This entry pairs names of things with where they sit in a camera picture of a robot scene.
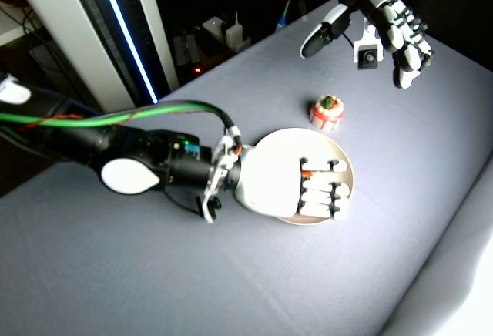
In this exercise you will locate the orange toy pumpkin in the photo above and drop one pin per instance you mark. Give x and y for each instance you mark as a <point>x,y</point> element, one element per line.
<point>307,174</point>

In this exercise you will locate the white plug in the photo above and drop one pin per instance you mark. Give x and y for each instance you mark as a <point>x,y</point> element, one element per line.
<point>213,27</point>

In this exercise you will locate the white shelf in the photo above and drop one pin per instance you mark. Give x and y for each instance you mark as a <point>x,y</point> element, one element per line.
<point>11,24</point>

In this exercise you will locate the cream round plate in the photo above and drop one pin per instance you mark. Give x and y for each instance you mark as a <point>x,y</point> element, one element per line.
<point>308,143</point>

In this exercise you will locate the wrist camera with white bracket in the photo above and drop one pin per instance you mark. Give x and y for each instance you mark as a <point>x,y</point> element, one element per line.
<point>369,58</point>

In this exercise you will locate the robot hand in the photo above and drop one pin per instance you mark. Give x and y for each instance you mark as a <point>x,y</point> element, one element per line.
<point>269,182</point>
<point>400,31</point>

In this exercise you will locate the small toy cupcake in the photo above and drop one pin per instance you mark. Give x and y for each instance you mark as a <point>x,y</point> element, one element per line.
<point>327,114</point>

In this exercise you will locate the white power adapter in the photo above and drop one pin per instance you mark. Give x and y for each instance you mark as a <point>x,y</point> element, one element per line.
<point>235,34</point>

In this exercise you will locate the grey table cloth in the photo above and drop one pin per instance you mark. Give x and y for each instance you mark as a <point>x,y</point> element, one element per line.
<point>231,293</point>

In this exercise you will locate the white column with blue light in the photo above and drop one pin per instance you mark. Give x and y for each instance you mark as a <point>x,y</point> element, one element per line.
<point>58,24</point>

